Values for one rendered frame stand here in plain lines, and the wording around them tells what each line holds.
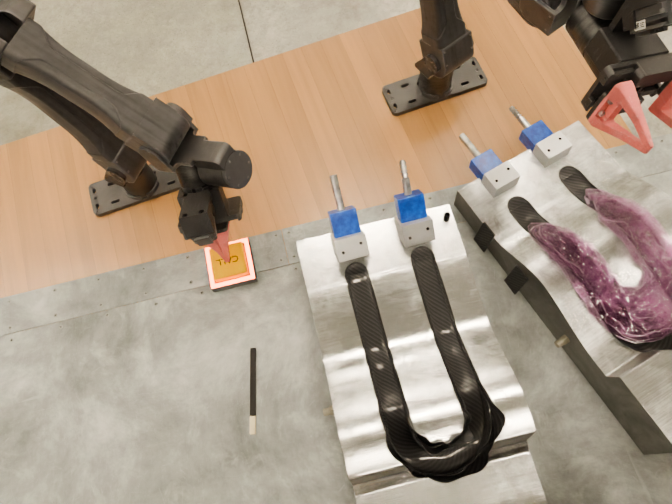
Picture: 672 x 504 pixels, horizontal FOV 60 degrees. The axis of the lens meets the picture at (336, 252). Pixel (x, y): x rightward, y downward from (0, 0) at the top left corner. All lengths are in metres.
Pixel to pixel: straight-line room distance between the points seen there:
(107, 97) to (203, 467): 0.57
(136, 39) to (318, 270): 1.77
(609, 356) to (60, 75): 0.87
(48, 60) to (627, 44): 0.71
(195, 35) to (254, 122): 1.32
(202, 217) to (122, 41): 1.76
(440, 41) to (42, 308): 0.84
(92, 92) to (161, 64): 1.57
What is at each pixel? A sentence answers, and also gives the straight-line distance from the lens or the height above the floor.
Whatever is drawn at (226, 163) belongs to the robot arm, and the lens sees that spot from 0.85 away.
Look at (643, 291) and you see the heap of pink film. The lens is 0.99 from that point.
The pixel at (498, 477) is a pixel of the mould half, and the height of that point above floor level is 0.86.
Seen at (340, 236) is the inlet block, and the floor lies 0.93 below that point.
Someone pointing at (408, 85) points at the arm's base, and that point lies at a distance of 1.19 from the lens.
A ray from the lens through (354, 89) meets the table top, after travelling 1.20.
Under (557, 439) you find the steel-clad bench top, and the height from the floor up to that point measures 0.80.
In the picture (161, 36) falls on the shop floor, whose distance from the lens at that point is 2.52.
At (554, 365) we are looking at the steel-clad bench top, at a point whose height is 0.80.
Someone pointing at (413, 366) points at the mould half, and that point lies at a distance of 0.87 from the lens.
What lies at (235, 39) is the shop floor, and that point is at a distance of 2.42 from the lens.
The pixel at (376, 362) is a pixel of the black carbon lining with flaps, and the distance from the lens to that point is 0.89.
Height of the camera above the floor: 1.76
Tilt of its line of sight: 69 degrees down
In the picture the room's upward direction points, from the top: 11 degrees counter-clockwise
